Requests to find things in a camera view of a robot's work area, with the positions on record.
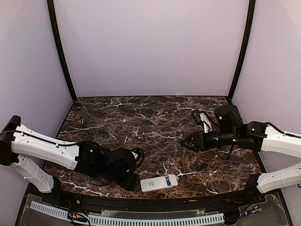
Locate black front rail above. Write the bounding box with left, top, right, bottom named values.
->
left=44, top=186, right=280, bottom=212

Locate white remote control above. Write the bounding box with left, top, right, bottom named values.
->
left=140, top=175, right=172, bottom=193

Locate blue battery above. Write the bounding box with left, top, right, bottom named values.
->
left=165, top=176, right=171, bottom=186

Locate black frame post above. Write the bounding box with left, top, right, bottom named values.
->
left=227, top=0, right=256, bottom=102
left=47, top=0, right=77, bottom=102

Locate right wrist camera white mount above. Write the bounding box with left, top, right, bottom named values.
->
left=191, top=109, right=218, bottom=133

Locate white battery cover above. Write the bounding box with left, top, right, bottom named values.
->
left=167, top=174, right=178, bottom=186

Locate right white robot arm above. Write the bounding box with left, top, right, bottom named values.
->
left=181, top=105, right=301, bottom=204

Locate small circuit board with wires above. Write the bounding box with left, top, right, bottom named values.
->
left=67, top=212, right=87, bottom=222

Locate white slotted cable duct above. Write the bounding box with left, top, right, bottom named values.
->
left=30, top=202, right=224, bottom=226

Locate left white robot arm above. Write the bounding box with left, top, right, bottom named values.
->
left=0, top=115, right=144, bottom=205

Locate left black frame post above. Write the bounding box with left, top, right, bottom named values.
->
left=47, top=0, right=77, bottom=102

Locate right black frame post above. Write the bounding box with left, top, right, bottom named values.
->
left=227, top=0, right=256, bottom=102

